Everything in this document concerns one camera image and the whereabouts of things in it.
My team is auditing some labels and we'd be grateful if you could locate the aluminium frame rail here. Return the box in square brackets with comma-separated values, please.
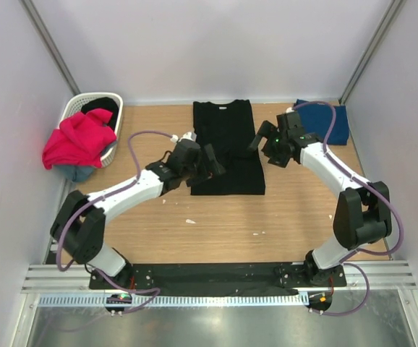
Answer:
[344, 258, 418, 290]

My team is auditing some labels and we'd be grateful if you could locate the black t-shirt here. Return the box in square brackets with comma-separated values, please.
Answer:
[191, 100, 265, 196]

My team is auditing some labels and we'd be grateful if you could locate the aluminium corner post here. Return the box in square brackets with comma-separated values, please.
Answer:
[338, 0, 406, 105]
[19, 0, 81, 95]

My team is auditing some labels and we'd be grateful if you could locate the grey-blue garment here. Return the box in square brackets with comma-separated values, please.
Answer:
[55, 165, 95, 183]

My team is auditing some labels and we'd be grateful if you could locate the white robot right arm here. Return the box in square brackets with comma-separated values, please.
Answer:
[248, 109, 392, 286]

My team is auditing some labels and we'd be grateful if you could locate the white laundry basket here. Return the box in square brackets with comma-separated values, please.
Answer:
[42, 92, 124, 169]

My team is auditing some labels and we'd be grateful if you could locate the black garment in basket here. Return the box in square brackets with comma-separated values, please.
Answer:
[81, 97, 119, 124]

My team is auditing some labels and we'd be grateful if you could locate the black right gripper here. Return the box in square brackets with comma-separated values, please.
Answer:
[248, 120, 291, 168]

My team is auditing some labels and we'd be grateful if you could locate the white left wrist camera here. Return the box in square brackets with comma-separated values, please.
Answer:
[170, 132, 197, 143]

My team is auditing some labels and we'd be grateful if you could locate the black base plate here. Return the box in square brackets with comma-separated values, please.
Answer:
[88, 262, 348, 294]

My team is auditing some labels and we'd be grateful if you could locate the folded blue t-shirt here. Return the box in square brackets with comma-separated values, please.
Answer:
[298, 104, 349, 146]

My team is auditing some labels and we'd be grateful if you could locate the left aluminium corner post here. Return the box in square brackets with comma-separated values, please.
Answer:
[19, 0, 81, 95]

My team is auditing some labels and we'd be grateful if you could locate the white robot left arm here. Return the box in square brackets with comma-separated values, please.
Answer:
[50, 139, 226, 289]

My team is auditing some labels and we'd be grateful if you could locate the right aluminium corner post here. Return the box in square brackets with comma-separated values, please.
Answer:
[338, 0, 406, 105]

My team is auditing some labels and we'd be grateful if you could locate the pink t-shirt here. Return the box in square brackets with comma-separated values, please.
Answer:
[42, 108, 116, 170]

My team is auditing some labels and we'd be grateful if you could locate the white slotted cable duct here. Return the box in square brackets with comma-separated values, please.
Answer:
[38, 292, 309, 308]

